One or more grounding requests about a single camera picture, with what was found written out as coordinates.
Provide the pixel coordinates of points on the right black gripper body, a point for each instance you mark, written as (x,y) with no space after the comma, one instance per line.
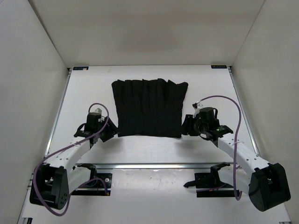
(200,127)

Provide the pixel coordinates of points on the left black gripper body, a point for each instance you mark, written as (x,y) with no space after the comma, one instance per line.
(100,127)

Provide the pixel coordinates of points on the black pleated skirt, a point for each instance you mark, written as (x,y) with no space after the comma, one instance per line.
(149,107)

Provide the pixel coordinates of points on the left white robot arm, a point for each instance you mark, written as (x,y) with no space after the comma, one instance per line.
(62,173)

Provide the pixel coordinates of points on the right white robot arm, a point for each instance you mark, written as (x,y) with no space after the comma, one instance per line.
(266,184)

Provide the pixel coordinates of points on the right blue corner label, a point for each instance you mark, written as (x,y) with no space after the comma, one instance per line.
(218,66)

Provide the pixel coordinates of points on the blue corner label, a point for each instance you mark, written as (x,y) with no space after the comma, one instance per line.
(80,68)
(218,66)

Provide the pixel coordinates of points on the left blue corner label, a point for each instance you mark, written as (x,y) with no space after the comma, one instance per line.
(80,68)

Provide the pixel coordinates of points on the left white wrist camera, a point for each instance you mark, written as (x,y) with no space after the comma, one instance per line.
(97,111)

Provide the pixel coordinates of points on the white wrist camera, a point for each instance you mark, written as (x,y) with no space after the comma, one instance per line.
(97,111)
(197,106)

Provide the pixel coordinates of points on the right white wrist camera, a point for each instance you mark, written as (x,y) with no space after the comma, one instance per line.
(197,106)

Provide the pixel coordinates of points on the aluminium front rail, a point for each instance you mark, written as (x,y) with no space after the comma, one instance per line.
(154,165)

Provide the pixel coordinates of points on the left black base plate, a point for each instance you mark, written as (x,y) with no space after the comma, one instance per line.
(98,187)

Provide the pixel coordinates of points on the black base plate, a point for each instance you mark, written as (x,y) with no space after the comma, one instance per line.
(98,187)
(210,189)

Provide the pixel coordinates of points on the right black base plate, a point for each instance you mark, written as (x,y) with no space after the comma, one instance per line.
(210,189)

